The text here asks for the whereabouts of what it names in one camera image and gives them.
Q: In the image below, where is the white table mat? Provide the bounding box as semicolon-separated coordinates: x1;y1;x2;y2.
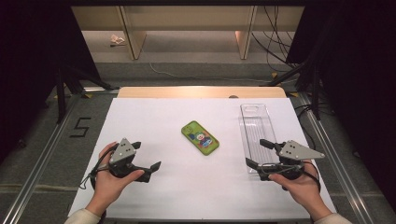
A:
67;97;337;221

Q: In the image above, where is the person's right hand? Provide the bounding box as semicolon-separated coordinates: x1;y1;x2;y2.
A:
268;160;322;217

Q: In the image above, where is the clear plastic tray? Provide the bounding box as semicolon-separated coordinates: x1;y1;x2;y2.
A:
239;103;283;175

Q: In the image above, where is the light wooden table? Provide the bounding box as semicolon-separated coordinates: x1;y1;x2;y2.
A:
117;86;288;99

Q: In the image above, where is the light wooden desk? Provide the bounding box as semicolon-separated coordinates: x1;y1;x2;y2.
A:
70;5;305;61

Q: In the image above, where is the crumpled white paper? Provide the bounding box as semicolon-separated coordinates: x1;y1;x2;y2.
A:
109;34;126;48

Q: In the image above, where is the metal floor rail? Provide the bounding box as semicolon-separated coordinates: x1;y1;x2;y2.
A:
297;92;376;224
0;87;120;224

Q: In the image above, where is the black tripod stand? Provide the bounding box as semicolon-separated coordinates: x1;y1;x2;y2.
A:
260;60;325;120
54;62;120;125

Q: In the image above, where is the black hanging cable bundle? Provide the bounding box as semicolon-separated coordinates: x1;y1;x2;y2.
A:
251;5;301;73

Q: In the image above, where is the person's left hand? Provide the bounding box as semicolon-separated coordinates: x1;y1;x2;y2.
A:
88;142;146;210

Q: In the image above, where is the green cartoon phone case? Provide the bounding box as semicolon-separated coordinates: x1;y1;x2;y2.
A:
180;120;220;157

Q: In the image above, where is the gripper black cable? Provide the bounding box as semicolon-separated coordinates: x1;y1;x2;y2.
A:
88;143;120;224
300;160;322;192

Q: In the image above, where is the black floor cable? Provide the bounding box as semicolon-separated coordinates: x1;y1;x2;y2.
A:
293;102;323;151

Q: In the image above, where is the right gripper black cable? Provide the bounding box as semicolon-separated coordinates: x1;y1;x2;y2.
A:
300;160;322;192

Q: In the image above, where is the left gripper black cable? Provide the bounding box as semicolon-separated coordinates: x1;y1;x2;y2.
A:
88;143;120;224

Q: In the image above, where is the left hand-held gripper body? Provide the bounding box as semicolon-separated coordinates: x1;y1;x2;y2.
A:
106;137;148;180

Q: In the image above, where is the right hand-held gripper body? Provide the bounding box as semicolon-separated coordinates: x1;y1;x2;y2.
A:
273;139;326;181

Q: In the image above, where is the dark curtain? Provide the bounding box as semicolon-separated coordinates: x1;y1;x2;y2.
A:
0;0;101;162
285;0;396;213

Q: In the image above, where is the grey lanyard cord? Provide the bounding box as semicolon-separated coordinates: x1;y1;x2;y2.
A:
78;169;108;190

